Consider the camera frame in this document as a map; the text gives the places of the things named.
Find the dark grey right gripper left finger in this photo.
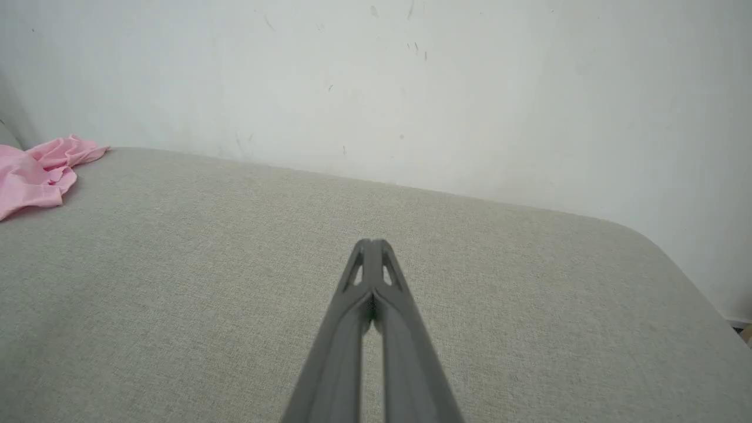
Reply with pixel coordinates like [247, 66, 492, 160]
[281, 239, 373, 423]

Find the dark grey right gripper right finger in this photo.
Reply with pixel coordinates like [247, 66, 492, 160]
[371, 239, 466, 423]

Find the beige fabric sofa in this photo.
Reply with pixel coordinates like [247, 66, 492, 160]
[0, 120, 752, 423]

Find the pink elastic-waist garment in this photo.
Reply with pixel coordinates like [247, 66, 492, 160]
[0, 135, 111, 221]

